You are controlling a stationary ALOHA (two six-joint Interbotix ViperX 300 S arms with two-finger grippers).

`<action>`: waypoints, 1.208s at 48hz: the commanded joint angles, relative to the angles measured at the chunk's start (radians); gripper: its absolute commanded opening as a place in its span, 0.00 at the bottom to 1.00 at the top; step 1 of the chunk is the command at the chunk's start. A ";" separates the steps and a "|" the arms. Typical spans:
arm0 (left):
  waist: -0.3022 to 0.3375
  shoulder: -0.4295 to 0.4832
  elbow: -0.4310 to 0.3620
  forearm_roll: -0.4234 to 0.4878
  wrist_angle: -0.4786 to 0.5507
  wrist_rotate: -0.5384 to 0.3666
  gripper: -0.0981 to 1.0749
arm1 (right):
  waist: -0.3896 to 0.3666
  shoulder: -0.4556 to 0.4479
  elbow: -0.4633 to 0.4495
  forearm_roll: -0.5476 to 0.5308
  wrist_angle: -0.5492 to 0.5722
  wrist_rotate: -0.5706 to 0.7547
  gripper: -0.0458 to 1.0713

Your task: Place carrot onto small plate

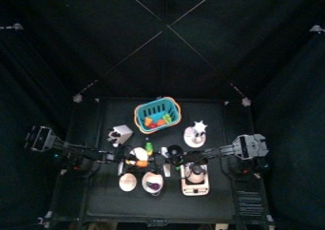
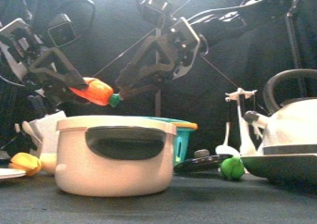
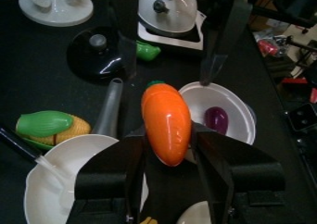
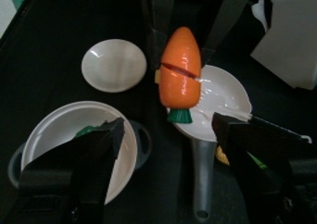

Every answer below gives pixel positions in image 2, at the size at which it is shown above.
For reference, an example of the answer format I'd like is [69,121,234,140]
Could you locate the orange toy carrot green top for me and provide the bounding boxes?
[68,76,124,108]

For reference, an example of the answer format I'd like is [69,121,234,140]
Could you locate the small white plate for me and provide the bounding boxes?
[0,168,27,181]

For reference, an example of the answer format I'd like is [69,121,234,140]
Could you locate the dark green plate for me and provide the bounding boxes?
[239,153,317,186]

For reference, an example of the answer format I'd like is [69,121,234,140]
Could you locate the teal basket orange rim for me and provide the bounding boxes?
[142,116,199,166]

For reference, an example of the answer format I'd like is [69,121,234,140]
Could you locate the yellow toy pepper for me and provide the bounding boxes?
[8,152,43,177]

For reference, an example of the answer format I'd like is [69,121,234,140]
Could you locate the white toy spoon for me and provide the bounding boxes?
[214,104,242,156]

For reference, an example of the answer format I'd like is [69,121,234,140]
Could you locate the black pot lid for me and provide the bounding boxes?
[172,148,235,175]

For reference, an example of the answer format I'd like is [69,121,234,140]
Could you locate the white utensil rack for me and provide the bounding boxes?
[225,87,259,156]

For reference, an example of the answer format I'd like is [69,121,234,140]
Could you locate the green toy vegetable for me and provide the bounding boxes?
[219,156,247,181]

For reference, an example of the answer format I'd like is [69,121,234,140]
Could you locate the vertical metal frame pole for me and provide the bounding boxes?
[154,27,163,118]

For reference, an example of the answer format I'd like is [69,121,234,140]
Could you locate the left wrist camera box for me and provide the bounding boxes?
[45,13,77,48]

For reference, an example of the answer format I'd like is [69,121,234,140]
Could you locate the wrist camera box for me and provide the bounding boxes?
[135,0,174,29]
[45,13,77,48]

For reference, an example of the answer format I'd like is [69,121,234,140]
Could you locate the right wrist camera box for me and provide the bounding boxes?
[135,0,174,29]

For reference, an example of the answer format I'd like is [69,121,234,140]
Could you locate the white pot black handle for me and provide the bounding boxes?
[53,115,178,198]

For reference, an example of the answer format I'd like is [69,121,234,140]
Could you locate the white kettle black handle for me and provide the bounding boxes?
[242,68,317,156]

